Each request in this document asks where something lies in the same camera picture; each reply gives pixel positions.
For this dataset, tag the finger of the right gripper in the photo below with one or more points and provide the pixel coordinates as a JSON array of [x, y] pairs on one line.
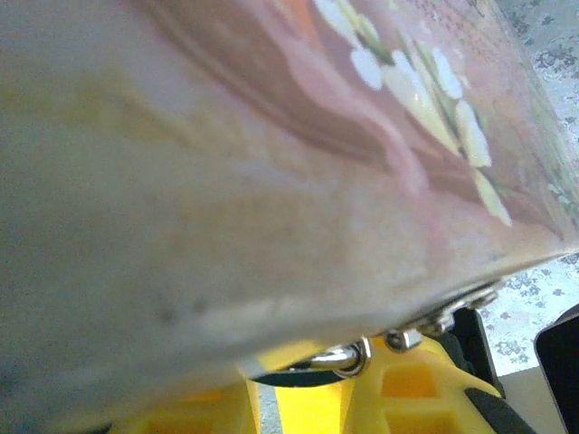
[[563, 370]]

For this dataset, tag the pink decorated tin box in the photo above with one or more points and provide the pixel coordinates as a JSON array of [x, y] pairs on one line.
[[226, 181]]

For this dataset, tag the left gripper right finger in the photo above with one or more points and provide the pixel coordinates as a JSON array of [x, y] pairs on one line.
[[407, 398]]

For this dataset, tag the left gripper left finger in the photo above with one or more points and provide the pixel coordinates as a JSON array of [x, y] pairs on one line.
[[203, 416]]

